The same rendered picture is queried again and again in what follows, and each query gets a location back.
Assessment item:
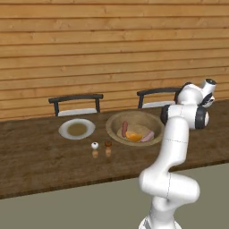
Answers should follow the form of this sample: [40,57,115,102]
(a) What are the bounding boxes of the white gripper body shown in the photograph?
[201,93,216,109]

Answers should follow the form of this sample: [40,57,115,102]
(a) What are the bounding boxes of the pink sausage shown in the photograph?
[140,130,156,143]

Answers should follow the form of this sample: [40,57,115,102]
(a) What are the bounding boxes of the orange bun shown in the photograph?
[124,131,143,142]

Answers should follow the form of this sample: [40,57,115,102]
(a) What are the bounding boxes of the reddish brown sausage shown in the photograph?
[121,120,129,139]

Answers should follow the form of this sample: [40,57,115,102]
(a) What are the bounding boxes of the wooden bowl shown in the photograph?
[106,110,165,148]

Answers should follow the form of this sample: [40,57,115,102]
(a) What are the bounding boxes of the white plate with tan centre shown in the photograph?
[58,118,97,140]

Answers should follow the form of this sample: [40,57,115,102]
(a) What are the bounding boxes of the black chair with white seat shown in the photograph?
[136,87,183,110]
[48,93,105,117]

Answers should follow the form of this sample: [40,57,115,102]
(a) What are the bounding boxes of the brown-topped wooden pepper shaker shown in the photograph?
[104,140,113,157]

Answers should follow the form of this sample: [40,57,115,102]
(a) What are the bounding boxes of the white-topped wooden salt shaker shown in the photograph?
[90,141,100,159]

